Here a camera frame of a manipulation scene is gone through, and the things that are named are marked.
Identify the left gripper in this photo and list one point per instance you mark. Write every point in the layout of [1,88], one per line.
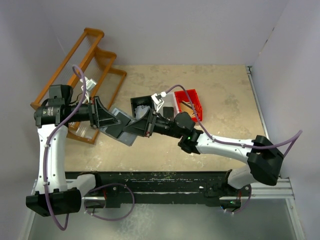
[99,116]

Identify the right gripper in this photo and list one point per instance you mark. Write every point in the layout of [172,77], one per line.
[143,126]

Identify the grey card holder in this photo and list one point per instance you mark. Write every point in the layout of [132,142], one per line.
[116,131]

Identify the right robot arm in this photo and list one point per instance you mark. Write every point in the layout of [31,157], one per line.
[262,159]

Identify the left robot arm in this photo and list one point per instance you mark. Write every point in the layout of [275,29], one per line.
[53,195]

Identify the gold cards in red bin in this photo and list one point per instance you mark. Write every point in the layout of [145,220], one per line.
[191,108]

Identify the black plastic bin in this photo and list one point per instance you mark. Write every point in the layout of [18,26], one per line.
[142,100]

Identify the white plastic bin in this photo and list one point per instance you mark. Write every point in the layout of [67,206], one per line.
[170,101]

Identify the orange wooden rack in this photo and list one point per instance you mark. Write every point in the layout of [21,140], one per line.
[96,64]

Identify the red plastic bin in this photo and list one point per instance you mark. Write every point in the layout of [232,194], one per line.
[193,97]

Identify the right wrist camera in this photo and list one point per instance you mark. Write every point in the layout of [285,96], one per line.
[158,99]

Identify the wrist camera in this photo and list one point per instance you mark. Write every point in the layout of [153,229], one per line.
[89,85]
[158,99]

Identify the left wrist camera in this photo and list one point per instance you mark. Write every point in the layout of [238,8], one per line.
[89,85]

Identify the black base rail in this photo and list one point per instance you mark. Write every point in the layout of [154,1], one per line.
[209,188]

